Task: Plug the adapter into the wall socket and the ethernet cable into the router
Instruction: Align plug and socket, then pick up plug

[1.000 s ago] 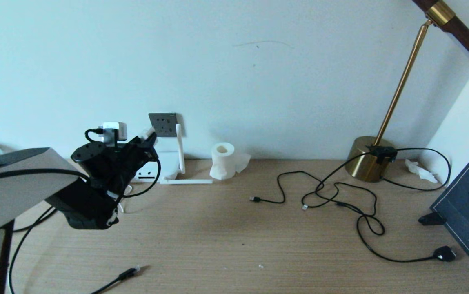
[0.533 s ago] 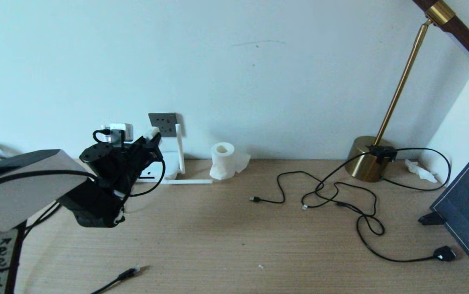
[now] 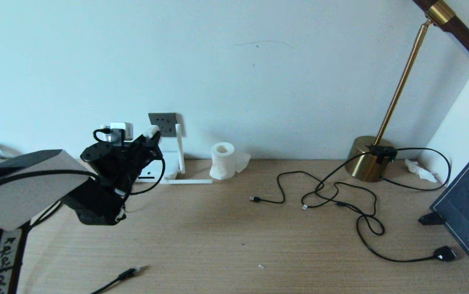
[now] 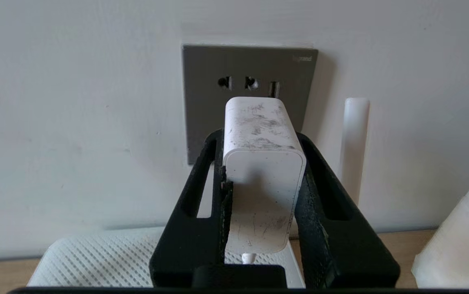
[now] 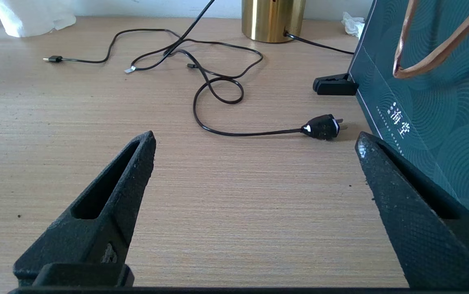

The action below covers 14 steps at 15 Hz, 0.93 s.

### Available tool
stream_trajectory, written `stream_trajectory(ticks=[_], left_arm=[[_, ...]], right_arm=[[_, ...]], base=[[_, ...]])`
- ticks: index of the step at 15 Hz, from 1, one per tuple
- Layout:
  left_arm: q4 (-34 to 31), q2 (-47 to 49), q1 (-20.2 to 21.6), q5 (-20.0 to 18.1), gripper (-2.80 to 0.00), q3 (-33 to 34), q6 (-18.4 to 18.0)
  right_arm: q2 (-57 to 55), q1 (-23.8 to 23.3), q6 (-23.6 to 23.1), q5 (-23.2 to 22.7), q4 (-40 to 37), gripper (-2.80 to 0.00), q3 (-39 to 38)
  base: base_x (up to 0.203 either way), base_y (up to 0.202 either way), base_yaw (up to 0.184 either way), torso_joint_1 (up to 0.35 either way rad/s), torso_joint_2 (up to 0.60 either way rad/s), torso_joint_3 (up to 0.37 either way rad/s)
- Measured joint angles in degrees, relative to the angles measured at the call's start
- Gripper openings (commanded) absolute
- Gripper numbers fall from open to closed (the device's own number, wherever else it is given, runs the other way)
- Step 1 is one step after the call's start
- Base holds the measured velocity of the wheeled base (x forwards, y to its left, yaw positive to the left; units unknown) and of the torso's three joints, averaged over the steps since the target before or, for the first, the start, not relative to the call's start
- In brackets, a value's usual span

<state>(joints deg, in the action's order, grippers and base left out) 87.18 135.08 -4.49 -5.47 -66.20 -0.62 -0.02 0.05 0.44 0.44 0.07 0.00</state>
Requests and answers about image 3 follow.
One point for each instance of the white router with antennas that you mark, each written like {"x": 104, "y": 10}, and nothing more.
{"x": 171, "y": 163}

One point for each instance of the brass desk lamp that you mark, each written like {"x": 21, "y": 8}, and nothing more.
{"x": 363, "y": 165}

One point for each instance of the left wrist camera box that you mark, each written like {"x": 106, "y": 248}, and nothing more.
{"x": 122, "y": 130}

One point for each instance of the white power adapter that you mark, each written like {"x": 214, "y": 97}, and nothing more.
{"x": 151, "y": 131}

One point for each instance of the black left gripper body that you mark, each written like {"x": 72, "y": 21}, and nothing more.
{"x": 136, "y": 157}

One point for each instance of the white toilet paper roll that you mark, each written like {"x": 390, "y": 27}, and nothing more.
{"x": 223, "y": 161}

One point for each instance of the grey wall socket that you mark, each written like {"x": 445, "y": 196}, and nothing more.
{"x": 167, "y": 122}

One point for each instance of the crumpled white tissue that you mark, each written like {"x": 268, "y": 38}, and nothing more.
{"x": 420, "y": 170}

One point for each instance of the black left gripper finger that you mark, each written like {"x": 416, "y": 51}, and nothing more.
{"x": 157, "y": 141}
{"x": 142, "y": 141}

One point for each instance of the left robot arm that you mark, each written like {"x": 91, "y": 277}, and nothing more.
{"x": 26, "y": 192}

